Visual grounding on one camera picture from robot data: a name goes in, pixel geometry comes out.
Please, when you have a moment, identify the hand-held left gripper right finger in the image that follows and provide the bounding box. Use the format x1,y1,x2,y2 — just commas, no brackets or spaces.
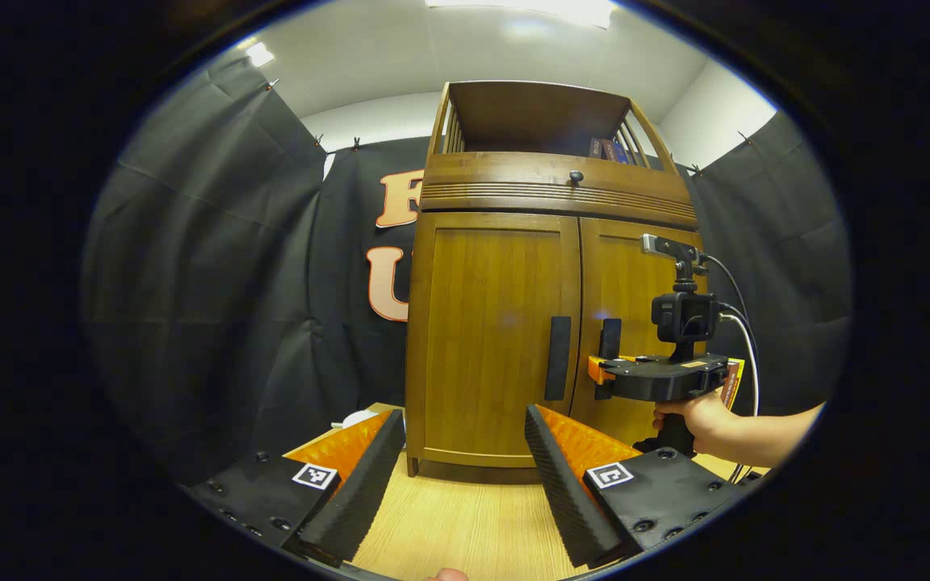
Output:
524,403,748,570

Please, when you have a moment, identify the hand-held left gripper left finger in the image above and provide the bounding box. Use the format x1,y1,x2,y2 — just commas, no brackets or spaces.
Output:
182,408,407,568

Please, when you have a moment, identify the wooden shoe cabinet door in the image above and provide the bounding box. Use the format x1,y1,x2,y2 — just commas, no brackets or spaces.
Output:
570,218,708,449
406,212,583,469

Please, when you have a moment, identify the wooden double-door shoe cabinet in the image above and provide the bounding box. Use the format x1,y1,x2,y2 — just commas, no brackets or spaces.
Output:
404,79,708,479

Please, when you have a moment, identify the white plastic object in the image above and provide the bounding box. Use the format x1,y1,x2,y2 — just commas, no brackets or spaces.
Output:
331,409,383,431

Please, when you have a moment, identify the large ceiling light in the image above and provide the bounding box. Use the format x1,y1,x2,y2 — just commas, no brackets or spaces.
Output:
425,0,618,30

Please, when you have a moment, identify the white cable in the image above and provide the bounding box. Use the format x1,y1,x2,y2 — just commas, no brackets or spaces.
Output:
719,311,760,485

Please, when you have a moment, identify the black cable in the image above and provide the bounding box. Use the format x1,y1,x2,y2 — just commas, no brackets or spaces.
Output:
703,254,756,344

